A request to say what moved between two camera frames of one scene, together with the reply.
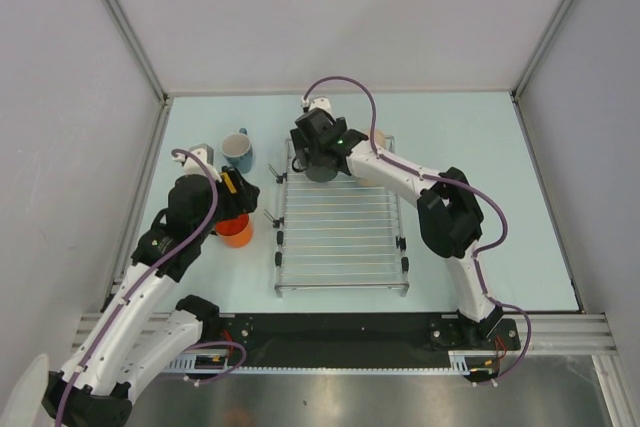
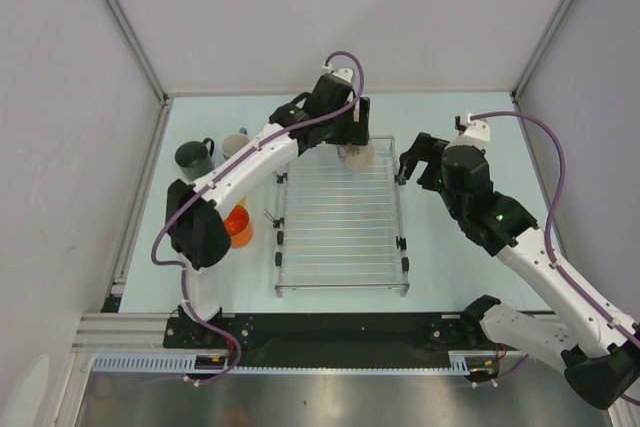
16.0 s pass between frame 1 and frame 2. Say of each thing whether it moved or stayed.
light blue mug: stayed
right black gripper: moved
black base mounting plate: stayed
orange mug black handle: stayed
